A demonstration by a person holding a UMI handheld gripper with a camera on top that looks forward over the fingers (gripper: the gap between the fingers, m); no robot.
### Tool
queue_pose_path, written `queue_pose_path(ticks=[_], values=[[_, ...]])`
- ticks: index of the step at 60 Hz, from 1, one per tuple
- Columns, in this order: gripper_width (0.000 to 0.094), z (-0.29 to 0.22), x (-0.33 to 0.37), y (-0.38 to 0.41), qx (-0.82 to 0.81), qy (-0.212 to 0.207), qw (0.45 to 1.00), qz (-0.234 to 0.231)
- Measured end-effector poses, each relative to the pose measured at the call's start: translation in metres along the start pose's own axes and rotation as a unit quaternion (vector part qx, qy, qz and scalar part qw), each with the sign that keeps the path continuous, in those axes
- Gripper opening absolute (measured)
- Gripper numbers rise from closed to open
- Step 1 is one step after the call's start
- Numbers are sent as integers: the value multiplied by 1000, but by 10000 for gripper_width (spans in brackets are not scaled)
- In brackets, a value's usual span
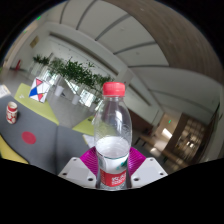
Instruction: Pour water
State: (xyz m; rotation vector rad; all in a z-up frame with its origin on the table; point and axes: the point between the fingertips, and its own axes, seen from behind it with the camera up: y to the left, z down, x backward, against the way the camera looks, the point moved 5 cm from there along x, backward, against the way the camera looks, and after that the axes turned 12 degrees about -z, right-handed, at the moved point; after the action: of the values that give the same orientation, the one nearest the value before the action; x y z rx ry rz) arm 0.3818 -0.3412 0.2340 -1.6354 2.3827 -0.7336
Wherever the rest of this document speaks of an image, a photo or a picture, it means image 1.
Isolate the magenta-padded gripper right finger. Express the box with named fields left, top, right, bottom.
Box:
left=125, top=146, right=168, bottom=190

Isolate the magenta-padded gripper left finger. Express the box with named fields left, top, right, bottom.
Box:
left=58, top=146, right=100, bottom=190

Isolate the clear red-capped water bottle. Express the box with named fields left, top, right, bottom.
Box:
left=93, top=81, right=133, bottom=191

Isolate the long wooden bench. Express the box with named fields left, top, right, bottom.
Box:
left=138, top=133, right=188, bottom=168

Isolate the wooden shelf unit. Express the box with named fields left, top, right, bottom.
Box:
left=164, top=113, right=218, bottom=161

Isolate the flat round red coaster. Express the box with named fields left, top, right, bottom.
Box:
left=21, top=131, right=37, bottom=145

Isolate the yellow-green cushioned seat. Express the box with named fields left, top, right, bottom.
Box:
left=0, top=134, right=29, bottom=165

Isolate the red and white mug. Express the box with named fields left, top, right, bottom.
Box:
left=5, top=101, right=19, bottom=125

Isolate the white cube with coloured triangles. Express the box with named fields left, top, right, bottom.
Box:
left=28, top=77, right=51, bottom=104

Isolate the group of potted green plants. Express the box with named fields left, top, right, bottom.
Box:
left=29, top=54, right=116, bottom=106

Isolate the framed wall picture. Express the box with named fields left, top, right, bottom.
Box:
left=30, top=35, right=40, bottom=48

